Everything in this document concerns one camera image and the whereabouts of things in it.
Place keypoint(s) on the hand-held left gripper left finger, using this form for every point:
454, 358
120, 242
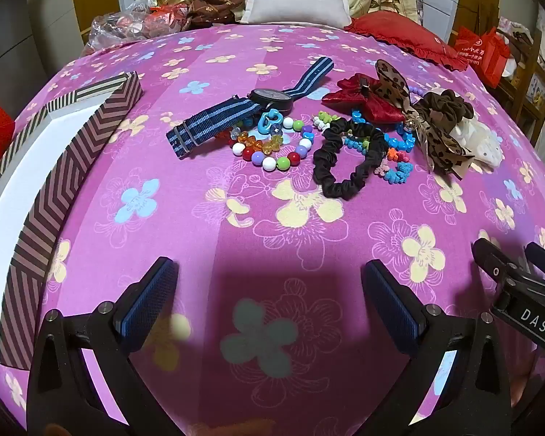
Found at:
151, 297

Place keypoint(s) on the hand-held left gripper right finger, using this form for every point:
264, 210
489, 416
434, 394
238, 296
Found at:
389, 299

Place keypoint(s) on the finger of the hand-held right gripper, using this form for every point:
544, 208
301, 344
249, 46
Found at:
544, 259
495, 263

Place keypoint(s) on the chevron striped gift box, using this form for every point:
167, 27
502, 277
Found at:
72, 168

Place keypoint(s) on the black scrunchie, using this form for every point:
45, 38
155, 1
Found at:
322, 163

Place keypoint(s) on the brown scrunchie with leopard bow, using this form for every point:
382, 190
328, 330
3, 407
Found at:
445, 106

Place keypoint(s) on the red satin bow hair clip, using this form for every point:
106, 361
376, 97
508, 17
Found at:
377, 109

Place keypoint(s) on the cream scrunchie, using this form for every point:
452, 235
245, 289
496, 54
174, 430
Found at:
477, 145

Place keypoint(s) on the pink floral bedsheet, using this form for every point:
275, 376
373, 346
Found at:
272, 236

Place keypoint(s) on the wooden shelf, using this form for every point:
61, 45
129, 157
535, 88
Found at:
533, 68

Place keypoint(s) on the red shopping bag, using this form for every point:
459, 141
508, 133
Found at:
481, 54

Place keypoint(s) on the red ruffled pillow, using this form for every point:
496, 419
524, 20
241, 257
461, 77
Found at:
399, 32

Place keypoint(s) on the clear plastic bag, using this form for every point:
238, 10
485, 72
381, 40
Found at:
118, 27

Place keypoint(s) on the grey refrigerator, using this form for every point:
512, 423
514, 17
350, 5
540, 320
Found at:
27, 32

